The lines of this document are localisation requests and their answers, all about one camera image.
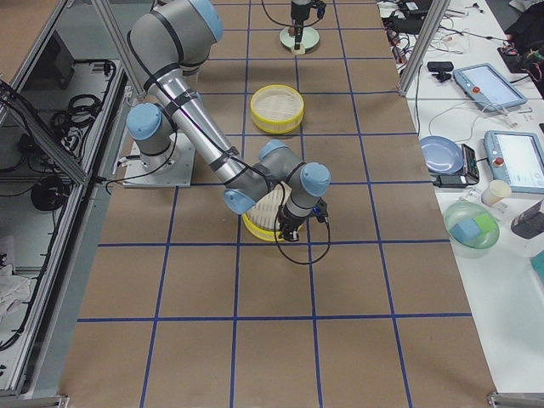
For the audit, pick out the teach pendant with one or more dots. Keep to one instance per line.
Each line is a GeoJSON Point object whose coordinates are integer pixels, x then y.
{"type": "Point", "coordinates": [515, 158]}
{"type": "Point", "coordinates": [487, 87]}

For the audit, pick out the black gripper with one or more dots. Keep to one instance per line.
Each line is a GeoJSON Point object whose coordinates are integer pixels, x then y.
{"type": "Point", "coordinates": [291, 223]}
{"type": "Point", "coordinates": [298, 15]}

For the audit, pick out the teach pendant far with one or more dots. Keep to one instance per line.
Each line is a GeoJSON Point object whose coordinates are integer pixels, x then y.
{"type": "Point", "coordinates": [487, 87]}

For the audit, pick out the white steamed bun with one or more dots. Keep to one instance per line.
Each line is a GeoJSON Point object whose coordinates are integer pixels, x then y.
{"type": "Point", "coordinates": [299, 51]}

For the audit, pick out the black power adapter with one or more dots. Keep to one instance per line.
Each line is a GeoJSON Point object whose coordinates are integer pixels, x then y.
{"type": "Point", "coordinates": [454, 181]}

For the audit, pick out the pale green plate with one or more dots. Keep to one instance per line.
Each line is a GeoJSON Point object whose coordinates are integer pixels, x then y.
{"type": "Point", "coordinates": [310, 39]}

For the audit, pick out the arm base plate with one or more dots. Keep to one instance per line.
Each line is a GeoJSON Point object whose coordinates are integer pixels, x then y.
{"type": "Point", "coordinates": [170, 169]}

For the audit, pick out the white paper cup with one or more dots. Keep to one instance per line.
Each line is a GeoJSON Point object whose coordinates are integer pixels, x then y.
{"type": "Point", "coordinates": [496, 191]}

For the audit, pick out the teach pendant near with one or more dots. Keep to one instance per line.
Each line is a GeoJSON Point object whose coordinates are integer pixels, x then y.
{"type": "Point", "coordinates": [515, 158]}

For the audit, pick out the aluminium frame post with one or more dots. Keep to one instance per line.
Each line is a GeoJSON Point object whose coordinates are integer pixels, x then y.
{"type": "Point", "coordinates": [430, 26]}

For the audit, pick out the yellow steamer basket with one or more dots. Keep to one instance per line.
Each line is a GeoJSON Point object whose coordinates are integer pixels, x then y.
{"type": "Point", "coordinates": [277, 109]}
{"type": "Point", "coordinates": [261, 221]}

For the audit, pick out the clear bowl with sponges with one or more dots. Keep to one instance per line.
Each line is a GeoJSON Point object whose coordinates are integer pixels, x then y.
{"type": "Point", "coordinates": [473, 230]}

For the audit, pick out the blue plate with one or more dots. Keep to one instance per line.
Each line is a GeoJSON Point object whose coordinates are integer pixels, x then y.
{"type": "Point", "coordinates": [441, 155]}

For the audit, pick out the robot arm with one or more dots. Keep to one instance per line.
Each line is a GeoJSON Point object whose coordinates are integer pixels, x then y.
{"type": "Point", "coordinates": [177, 36]}
{"type": "Point", "coordinates": [300, 12]}

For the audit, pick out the black webcam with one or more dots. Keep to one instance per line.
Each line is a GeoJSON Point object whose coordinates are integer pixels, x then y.
{"type": "Point", "coordinates": [441, 70]}

